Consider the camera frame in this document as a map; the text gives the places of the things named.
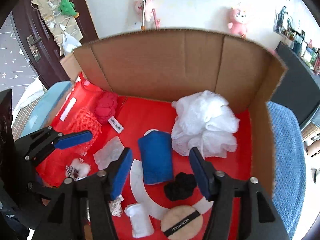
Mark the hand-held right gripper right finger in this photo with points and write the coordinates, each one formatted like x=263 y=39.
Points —
x=200 y=175

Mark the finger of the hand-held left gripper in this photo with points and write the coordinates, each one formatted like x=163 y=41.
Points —
x=37 y=188
x=72 y=138

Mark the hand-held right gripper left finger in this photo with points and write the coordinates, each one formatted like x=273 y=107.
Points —
x=122 y=175

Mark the red mesh bath loofah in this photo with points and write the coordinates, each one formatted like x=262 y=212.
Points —
x=85 y=120

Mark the black scrunchie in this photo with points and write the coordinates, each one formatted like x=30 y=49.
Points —
x=178 y=187

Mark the translucent white sheet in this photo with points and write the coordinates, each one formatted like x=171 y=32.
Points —
x=108 y=152

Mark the cream crochet scrunchie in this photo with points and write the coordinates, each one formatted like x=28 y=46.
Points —
x=116 y=206

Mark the blue cloth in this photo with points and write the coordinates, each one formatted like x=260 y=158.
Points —
x=155 y=155

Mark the red plush toy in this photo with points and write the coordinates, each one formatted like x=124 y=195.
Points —
x=106 y=105

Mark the beige powder puff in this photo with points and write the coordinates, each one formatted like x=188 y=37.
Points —
x=175 y=217

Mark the white cloth roll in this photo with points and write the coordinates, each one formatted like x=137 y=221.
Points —
x=140 y=222

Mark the white mesh bath loofah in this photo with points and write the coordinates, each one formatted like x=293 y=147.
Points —
x=205 y=122

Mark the brown cardboard box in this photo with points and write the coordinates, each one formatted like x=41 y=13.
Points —
x=162 y=62

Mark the light blue bed edge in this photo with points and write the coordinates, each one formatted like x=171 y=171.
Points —
x=40 y=110

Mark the white crumpled sheet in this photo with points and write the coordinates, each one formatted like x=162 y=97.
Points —
x=30 y=92

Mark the blue knitted blanket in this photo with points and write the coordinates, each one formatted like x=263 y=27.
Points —
x=285 y=142

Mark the white plastic bag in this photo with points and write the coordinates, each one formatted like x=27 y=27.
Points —
x=71 y=43

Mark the beige hanging door organizer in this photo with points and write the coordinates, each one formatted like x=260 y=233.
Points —
x=50 y=17

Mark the dark brown door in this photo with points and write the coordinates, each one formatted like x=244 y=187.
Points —
x=85 y=12

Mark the green plush toy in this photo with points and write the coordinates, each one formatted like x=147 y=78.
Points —
x=67 y=7

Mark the pink plastic hook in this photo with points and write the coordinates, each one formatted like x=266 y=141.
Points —
x=156 y=18

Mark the orange capped marker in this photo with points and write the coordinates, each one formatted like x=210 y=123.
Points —
x=143 y=7

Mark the pink plush toy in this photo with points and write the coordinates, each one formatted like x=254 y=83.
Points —
x=149 y=6
x=237 y=21

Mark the row of cosmetic bottles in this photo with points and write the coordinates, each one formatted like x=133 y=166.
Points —
x=300 y=42

